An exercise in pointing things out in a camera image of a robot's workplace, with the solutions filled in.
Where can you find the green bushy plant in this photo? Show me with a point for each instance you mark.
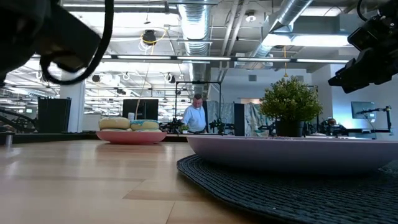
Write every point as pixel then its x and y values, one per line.
pixel 289 99

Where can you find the black background robot equipment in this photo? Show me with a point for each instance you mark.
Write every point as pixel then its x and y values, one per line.
pixel 18 119

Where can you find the black plant pot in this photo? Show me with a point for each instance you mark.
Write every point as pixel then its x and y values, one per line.
pixel 289 128

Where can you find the dark woven round placemat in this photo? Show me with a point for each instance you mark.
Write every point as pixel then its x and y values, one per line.
pixel 280 199

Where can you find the black desk monitor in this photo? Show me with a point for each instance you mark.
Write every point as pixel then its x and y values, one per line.
pixel 146 109

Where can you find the grey plastic sheet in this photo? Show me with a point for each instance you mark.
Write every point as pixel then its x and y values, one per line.
pixel 255 118

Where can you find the white pillar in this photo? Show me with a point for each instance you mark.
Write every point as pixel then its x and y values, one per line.
pixel 73 105

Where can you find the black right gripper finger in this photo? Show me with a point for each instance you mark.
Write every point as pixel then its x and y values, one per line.
pixel 351 77

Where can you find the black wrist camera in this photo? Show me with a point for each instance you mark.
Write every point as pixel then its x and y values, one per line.
pixel 71 40
pixel 367 32

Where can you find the grey wall vent grille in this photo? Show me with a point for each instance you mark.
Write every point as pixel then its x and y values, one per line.
pixel 252 77

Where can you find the white ceiling tube light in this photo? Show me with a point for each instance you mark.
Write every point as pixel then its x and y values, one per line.
pixel 317 60
pixel 264 59
pixel 203 58
pixel 143 57
pixel 107 57

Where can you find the pink plate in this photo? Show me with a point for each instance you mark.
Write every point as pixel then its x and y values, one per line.
pixel 130 137

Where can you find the white bottle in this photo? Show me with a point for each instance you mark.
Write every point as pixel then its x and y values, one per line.
pixel 131 115

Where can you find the silver metal post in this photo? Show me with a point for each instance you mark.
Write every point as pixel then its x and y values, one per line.
pixel 8 140

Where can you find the black ribbed panel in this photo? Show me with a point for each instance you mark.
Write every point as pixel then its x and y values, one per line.
pixel 54 113

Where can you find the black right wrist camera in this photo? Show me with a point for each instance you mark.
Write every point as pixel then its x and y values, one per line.
pixel 367 32

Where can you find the purple plate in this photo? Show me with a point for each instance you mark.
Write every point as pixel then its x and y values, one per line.
pixel 280 152

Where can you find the black tower column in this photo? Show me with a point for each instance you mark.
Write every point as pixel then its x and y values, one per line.
pixel 239 119

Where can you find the person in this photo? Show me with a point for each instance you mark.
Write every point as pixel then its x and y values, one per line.
pixel 194 118
pixel 332 123

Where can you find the grey monitor on arm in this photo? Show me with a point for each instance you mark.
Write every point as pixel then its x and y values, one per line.
pixel 362 109

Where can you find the small green desk plant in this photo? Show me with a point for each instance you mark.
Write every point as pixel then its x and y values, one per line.
pixel 184 127

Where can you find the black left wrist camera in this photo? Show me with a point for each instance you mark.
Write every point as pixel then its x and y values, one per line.
pixel 71 40

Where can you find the round ceiling sensor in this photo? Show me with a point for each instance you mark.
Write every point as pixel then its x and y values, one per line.
pixel 250 17

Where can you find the white ceiling light panel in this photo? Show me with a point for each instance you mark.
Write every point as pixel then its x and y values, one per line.
pixel 311 40

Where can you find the silver slanted ventilation duct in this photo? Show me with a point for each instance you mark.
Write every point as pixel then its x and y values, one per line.
pixel 292 12

